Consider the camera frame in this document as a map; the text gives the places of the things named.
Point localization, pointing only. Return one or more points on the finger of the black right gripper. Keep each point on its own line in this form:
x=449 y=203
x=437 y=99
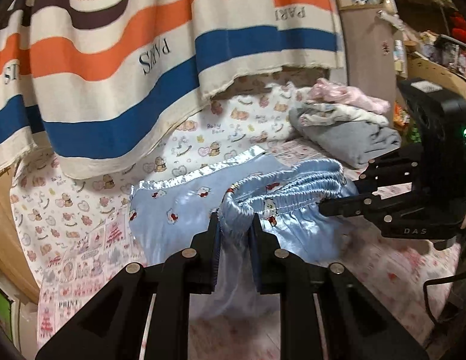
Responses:
x=397 y=167
x=365 y=204

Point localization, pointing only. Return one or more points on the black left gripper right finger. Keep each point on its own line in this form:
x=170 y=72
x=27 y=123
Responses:
x=269 y=270

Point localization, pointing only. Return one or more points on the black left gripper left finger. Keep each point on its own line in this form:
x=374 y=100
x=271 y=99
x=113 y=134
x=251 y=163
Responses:
x=207 y=245

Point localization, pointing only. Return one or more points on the light blue satin pants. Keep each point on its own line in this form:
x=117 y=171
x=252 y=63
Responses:
x=166 y=215

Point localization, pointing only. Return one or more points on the grey folded blanket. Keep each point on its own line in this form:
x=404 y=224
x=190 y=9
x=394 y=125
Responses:
x=354 y=143

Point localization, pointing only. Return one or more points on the pink patterned bed sheet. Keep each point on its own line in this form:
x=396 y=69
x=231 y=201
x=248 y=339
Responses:
x=394 y=270

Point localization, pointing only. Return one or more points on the white printed folded garment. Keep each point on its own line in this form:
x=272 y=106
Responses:
x=327 y=114

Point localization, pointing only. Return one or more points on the pink folded garment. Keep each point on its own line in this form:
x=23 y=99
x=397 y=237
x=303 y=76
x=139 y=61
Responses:
x=331 y=92

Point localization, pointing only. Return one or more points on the brown wooden cabinet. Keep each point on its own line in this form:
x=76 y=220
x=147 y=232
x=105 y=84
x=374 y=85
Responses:
x=369 y=38

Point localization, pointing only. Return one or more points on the white bear print quilt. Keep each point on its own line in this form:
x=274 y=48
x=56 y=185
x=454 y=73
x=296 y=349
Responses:
x=51 y=210

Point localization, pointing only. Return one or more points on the green storage box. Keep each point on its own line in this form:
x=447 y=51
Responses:
x=5 y=313

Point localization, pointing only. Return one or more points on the striped hanging blanket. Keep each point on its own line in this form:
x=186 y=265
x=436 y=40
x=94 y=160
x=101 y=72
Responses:
x=100 y=82

